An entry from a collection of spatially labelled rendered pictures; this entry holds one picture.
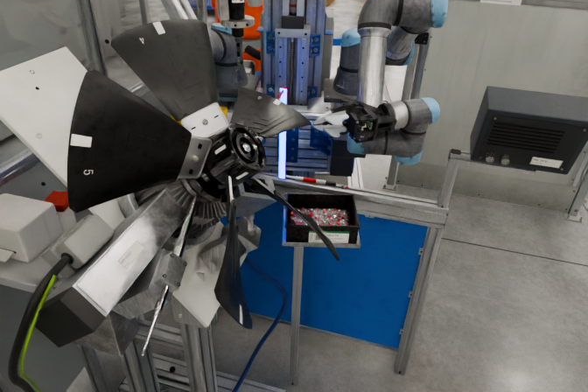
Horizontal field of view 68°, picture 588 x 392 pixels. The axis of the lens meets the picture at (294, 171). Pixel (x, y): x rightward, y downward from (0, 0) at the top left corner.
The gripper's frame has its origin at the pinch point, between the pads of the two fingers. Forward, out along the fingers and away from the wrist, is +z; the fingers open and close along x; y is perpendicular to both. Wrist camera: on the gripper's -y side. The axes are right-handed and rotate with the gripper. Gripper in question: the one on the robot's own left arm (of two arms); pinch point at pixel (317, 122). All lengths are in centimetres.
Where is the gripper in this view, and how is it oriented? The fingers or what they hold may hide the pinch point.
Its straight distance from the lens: 114.7
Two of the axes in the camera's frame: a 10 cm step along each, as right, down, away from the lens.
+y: 3.6, 5.9, -7.3
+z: -9.3, 1.7, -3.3
